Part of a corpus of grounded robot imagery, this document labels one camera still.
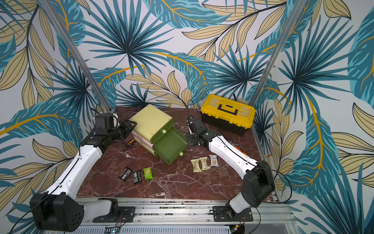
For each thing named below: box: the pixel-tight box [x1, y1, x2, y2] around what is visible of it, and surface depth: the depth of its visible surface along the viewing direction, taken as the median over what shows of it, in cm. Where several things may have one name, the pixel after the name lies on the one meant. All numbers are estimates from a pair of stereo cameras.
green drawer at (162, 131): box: [150, 118, 174, 144], surface depth 84 cm
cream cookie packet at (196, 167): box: [190, 158, 203, 174], surface depth 90 cm
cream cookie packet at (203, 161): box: [199, 156, 211, 171], surface depth 92 cm
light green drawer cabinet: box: [128, 104, 187, 165], surface depth 87 cm
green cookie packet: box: [142, 166, 154, 181], surface depth 87 cm
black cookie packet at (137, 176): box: [131, 170, 142, 184], surface depth 86 cm
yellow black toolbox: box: [200, 94, 257, 137], surface depth 99 cm
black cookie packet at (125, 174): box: [119, 167, 133, 182], surface depth 87 cm
